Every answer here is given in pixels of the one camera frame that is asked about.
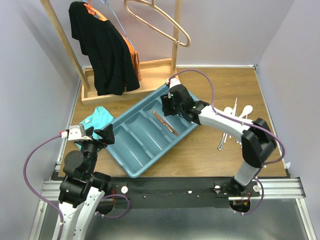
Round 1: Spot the copper metal hanger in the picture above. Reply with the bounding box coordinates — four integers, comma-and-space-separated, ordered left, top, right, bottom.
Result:
124, 0, 191, 48

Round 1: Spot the blue wire hanger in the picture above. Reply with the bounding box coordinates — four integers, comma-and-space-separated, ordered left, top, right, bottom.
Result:
100, 0, 135, 50

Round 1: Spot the black t-shirt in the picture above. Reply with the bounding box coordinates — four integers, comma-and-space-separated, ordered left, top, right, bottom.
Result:
68, 1, 140, 96

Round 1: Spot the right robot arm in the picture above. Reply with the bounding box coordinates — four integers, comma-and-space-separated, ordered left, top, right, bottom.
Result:
161, 82, 276, 196

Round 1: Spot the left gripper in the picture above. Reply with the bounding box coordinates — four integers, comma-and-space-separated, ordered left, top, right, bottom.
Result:
79, 122, 115, 176

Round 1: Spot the wooden clothes rack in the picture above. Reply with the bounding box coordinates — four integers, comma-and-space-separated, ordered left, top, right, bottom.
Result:
41, 0, 179, 105

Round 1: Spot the copper knife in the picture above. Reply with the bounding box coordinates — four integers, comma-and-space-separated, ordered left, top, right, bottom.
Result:
151, 109, 180, 137

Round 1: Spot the teal folded t-shirt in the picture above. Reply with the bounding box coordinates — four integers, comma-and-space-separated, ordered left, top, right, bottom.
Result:
78, 106, 114, 140

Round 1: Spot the orange garment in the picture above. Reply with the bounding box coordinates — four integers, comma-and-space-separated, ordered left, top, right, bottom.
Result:
121, 34, 142, 83

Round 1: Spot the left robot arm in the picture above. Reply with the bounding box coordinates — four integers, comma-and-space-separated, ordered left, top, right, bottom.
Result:
53, 123, 115, 240

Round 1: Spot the large white ceramic spoon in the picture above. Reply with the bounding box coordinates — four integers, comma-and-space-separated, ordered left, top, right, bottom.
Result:
239, 105, 253, 119

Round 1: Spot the aluminium frame rail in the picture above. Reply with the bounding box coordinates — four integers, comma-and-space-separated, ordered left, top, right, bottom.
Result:
30, 177, 317, 240

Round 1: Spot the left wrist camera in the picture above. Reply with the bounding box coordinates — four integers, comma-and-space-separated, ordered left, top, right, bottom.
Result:
59, 124, 92, 142

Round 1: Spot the blue-grey plastic cutlery tray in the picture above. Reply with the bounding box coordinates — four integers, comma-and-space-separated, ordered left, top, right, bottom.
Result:
96, 85, 199, 178

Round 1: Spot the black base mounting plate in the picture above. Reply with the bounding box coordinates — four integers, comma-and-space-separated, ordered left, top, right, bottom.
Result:
110, 177, 232, 209

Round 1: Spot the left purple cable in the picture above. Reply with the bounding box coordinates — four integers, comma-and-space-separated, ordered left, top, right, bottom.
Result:
22, 133, 66, 240

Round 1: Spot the orange plastic hanger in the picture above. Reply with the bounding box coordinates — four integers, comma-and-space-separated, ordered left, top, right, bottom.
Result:
83, 0, 108, 22

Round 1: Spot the white ceramic spoon left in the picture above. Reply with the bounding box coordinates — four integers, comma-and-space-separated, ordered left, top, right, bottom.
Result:
223, 106, 233, 115

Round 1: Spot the white chopstick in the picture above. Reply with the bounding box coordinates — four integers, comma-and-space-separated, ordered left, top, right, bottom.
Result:
232, 97, 238, 116

